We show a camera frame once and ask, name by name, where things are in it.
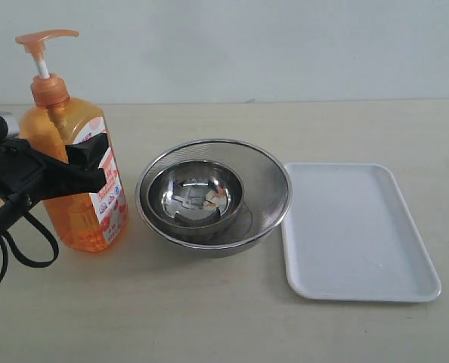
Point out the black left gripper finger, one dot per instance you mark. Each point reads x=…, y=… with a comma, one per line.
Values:
x=88, y=154
x=48, y=178

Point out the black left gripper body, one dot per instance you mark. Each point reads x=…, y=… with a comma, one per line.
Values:
x=21, y=170

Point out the orange pump soap bottle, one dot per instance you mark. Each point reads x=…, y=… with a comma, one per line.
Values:
x=89, y=218

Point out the small stainless steel bowl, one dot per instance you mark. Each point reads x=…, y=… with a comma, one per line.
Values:
x=196, y=195

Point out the large steel mesh strainer bowl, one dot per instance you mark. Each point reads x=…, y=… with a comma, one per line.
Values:
x=267, y=197

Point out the white plastic tray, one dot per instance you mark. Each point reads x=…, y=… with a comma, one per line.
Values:
x=349, y=236

